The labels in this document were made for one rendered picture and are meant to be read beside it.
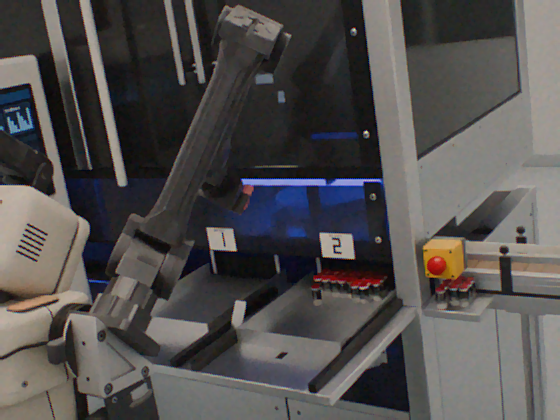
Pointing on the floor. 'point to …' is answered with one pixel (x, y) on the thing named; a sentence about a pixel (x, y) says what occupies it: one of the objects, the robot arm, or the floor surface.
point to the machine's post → (403, 201)
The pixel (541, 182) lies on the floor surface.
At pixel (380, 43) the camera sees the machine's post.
